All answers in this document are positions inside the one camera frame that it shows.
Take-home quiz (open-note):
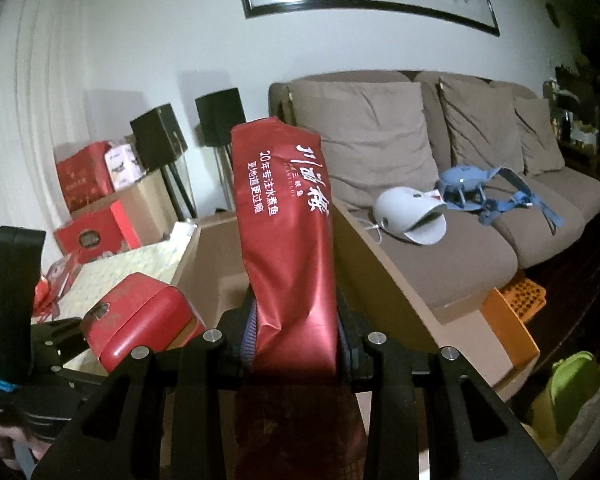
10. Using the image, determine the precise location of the small brown sofa cushion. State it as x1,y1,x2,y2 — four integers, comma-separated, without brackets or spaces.
512,96,566,177

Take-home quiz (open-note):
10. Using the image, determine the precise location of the large brown sofa cushion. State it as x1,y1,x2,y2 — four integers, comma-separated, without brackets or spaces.
287,80,438,206

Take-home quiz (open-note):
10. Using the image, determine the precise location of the red chocolate gift box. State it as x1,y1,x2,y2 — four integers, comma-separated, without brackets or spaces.
54,200,142,265

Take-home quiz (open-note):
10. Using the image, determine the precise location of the green bag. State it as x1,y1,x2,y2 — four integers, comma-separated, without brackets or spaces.
530,351,600,436

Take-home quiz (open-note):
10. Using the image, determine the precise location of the brown sofa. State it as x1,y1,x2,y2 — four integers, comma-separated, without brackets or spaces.
269,71,600,311

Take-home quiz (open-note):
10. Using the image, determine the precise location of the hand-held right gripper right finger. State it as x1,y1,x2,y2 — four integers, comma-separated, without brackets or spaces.
332,300,558,480

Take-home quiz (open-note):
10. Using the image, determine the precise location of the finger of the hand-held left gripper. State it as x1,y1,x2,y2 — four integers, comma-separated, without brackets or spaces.
27,316,88,376

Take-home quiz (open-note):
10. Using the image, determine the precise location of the red rounded case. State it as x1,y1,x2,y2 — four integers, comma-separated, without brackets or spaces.
79,272,207,375

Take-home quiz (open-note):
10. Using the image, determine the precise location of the person's left hand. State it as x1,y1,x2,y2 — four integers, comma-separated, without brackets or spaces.
0,420,46,473

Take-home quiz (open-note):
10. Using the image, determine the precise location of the orange plastic crate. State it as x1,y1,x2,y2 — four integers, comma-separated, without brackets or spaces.
481,277,548,367

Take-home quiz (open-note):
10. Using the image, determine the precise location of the red foil packet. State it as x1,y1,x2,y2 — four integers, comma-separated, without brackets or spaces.
230,116,370,480

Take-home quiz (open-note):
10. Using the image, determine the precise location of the red patterned gift box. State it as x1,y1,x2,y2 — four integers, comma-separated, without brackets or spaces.
55,141,115,213

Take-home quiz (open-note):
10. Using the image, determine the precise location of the yellow checked tablecloth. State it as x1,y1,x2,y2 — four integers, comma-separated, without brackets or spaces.
40,220,202,376

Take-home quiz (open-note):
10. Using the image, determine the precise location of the white pink tissue pack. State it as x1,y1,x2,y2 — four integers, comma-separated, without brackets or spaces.
105,144,146,191

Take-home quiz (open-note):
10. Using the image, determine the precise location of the red gift bag white label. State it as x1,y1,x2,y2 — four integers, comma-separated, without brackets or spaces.
45,255,83,311

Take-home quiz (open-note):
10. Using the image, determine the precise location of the white curtain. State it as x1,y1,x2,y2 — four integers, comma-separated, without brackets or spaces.
0,10,56,261

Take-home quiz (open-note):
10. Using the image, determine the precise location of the cluttered dark shelf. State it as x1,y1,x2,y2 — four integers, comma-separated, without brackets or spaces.
542,60,600,161

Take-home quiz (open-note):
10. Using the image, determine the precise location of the brown cardboard box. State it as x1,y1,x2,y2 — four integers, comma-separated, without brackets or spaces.
172,199,512,480

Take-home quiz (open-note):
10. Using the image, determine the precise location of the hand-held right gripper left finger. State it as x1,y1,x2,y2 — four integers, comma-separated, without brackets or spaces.
30,305,259,480

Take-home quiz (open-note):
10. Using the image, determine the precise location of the large plain brown carton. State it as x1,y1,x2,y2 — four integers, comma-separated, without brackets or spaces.
112,170,178,246

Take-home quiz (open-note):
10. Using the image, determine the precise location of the blue strap harness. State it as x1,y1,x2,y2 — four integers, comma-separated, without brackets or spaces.
437,165,563,235

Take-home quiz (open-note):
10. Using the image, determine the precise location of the red plastic string ball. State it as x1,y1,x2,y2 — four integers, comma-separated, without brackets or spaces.
32,280,63,322

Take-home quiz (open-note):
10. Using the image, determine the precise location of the white rounded appliance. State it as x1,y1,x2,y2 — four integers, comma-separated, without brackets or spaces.
374,186,448,246

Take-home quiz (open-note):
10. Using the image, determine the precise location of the black speaker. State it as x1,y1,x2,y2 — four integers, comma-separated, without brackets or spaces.
130,104,188,172
195,88,247,148

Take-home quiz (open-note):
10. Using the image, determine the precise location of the black speaker stand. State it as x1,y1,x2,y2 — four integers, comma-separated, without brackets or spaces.
162,162,198,221
215,145,236,211

